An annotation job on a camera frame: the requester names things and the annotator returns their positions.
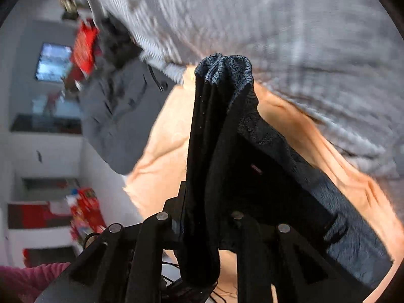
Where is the black pants patterned waistband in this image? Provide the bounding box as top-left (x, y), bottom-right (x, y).
top-left (176, 53), bottom-right (392, 291)

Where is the pink sleeve forearm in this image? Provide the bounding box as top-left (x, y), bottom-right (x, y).
top-left (1, 263), bottom-right (70, 302)

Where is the peach orange blanket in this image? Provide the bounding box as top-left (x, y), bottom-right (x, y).
top-left (125, 66), bottom-right (403, 302)

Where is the white shelf unit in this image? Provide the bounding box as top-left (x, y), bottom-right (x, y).
top-left (1, 132), bottom-right (140, 267)

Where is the dark grey jacket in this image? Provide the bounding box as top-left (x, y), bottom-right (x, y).
top-left (79, 16), bottom-right (175, 175)

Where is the grey striped duvet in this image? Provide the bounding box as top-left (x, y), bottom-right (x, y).
top-left (89, 0), bottom-right (403, 178)

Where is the red embroidered cushion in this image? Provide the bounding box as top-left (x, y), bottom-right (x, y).
top-left (70, 21), bottom-right (99, 75)

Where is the wall television screen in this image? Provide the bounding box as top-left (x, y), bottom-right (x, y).
top-left (35, 42), bottom-right (72, 83)

